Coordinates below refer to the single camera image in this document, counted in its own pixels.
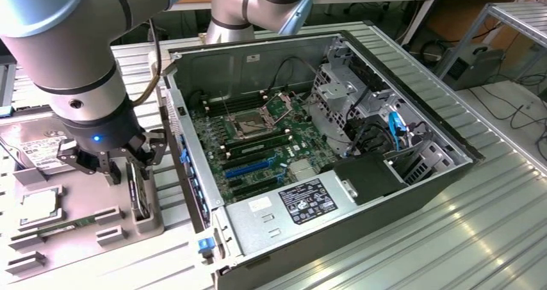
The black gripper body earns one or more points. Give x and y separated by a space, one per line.
101 128

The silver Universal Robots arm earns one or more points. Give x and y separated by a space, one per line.
73 56

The hard disk drive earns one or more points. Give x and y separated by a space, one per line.
39 142

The grey parts rack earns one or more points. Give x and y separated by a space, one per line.
77 203

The CPU chip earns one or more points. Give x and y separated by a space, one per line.
39 207

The locking lever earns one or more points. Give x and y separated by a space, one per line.
226 106

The green RAM stick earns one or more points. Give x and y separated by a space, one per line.
55 227

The installed RAM stick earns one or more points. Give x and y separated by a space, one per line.
253 146

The CPU socket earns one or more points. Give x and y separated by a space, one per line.
247 123

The blue expansion slot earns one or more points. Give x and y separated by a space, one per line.
247 169

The green motherboard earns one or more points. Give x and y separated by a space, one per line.
265 149

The socket cover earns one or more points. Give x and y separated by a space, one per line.
279 107

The blue case latch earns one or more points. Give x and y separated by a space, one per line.
206 244

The silver chipset heat sink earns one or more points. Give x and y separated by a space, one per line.
302 168

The grey power supply unit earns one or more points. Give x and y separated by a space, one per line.
291 213

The metal disk bay cage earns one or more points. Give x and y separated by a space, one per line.
342 104

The open black PC case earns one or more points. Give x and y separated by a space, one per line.
299 245

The black fan shroud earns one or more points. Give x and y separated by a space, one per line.
367 178

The aluminium frame table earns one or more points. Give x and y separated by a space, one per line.
513 18

